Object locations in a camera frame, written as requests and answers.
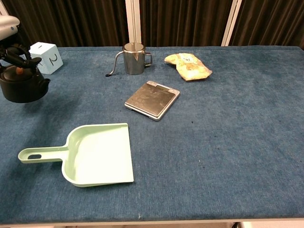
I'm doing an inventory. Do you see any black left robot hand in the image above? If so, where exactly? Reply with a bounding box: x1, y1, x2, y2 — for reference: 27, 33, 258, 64
0, 26, 43, 70

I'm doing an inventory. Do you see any black cast iron teapot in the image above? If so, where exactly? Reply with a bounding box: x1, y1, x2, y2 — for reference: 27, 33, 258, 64
0, 62, 51, 104

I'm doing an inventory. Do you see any light blue numbered foam cube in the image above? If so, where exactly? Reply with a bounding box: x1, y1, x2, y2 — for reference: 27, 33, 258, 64
28, 42, 64, 75

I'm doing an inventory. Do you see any dark brown curtain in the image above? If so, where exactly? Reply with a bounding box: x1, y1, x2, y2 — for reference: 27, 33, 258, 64
0, 0, 304, 50

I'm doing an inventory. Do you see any stainless steel gooseneck kettle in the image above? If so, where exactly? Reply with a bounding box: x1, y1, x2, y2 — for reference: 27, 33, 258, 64
105, 42, 153, 77

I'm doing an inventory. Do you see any mint green plastic dustpan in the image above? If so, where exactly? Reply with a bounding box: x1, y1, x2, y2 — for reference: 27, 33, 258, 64
18, 123, 135, 189

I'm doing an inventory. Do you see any silver digital kitchen scale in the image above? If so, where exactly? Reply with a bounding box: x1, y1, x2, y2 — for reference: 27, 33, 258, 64
124, 80, 181, 122

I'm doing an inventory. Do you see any yellow snack bag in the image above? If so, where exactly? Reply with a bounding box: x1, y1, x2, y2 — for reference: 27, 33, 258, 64
164, 53, 212, 82

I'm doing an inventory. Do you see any blue table cloth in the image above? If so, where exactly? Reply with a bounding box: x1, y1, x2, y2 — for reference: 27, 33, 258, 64
0, 45, 304, 225

